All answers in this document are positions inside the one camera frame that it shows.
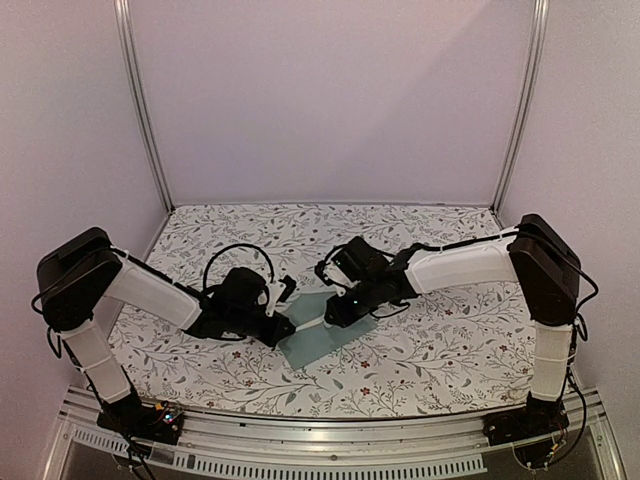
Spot green white glue stick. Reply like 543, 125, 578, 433
296, 317, 325, 332

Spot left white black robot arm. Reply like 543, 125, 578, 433
31, 227, 296, 434

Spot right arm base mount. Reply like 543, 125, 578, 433
482, 404, 569, 446

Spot right black camera cable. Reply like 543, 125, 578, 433
322, 244, 351, 266

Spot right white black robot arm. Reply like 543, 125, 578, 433
314, 214, 583, 436

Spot black camera cable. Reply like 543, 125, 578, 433
202, 243, 279, 296
322, 244, 351, 266

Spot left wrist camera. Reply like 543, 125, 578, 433
265, 275, 297, 317

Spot right aluminium frame post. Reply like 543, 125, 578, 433
491, 0, 550, 217

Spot left aluminium frame post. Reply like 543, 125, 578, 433
113, 0, 175, 214

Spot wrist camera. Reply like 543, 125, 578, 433
314, 261, 353, 296
265, 275, 297, 317

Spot aluminium frame post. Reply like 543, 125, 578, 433
491, 0, 550, 217
113, 0, 175, 214

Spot floral patterned table mat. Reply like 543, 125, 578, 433
108, 204, 536, 419

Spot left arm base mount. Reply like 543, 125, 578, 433
97, 397, 183, 445

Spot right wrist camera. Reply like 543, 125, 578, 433
314, 261, 353, 296

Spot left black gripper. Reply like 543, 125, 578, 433
227, 308, 295, 348

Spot teal blue envelope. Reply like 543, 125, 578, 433
277, 292, 377, 370

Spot left black camera cable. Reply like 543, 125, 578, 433
202, 243, 279, 296

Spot front aluminium rail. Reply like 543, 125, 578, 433
43, 387, 631, 479

